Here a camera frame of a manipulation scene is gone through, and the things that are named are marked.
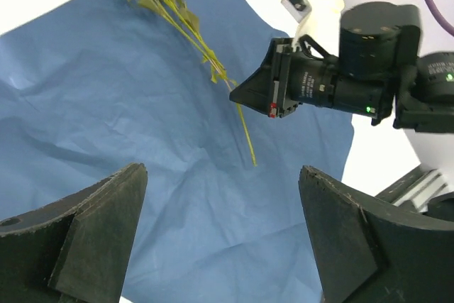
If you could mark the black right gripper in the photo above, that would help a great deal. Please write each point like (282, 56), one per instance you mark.
(376, 39)

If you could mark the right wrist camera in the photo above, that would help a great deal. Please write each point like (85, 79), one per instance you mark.
(319, 19)

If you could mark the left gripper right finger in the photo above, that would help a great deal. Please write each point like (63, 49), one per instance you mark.
(368, 250)

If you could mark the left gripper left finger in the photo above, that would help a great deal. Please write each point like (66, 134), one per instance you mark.
(76, 249)

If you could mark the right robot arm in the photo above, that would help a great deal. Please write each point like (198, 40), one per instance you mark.
(424, 98)

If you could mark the blue wrapping paper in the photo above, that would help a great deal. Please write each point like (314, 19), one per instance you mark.
(88, 86)

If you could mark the aluminium front rail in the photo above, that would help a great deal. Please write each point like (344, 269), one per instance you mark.
(415, 189)

